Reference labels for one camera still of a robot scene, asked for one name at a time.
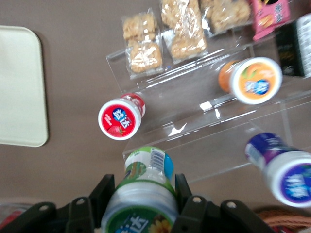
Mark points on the round wicker basket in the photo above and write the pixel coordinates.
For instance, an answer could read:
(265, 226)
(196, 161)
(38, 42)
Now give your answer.
(284, 221)

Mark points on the red cola bottle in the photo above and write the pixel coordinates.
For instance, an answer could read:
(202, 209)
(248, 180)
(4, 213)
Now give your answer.
(13, 216)

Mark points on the blue gum bottle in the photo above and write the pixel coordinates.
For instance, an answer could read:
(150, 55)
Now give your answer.
(286, 174)

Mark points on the clear rice cracker pack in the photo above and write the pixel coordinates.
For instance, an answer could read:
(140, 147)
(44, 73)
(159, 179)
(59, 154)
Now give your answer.
(184, 31)
(143, 48)
(228, 14)

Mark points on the red gum bottle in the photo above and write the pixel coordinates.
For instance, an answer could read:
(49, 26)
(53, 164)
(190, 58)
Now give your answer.
(119, 119)

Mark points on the small black box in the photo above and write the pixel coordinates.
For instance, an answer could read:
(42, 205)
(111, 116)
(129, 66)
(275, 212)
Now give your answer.
(291, 48)

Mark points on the beige plastic tray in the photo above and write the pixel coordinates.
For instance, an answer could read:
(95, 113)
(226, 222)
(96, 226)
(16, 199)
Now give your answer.
(22, 85)

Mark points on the green gum bottle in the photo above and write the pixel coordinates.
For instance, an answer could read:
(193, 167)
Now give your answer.
(143, 208)

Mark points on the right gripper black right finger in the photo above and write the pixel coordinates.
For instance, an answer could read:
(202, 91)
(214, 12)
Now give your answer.
(199, 216)

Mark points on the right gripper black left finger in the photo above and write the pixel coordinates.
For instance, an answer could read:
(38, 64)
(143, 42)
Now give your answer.
(80, 213)

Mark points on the pink snack pack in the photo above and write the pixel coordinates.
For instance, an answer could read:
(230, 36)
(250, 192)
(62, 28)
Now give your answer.
(269, 17)

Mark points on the orange gum bottle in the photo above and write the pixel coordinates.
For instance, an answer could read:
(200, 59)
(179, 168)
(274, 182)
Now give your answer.
(255, 80)

